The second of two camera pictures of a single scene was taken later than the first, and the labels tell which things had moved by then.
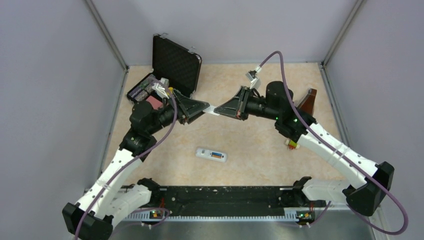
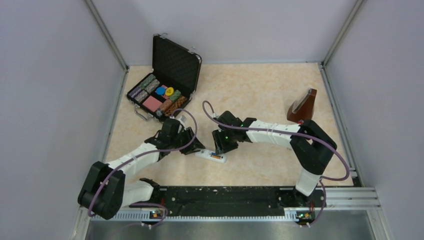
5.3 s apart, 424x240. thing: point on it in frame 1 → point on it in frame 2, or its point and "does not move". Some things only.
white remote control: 211,155 does not move
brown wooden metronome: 307,104 does not move
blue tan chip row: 145,93 does not move
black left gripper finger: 191,108 → 196,146
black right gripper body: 254,106 → 225,140
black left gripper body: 167,115 → 177,141
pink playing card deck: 155,103 does not move
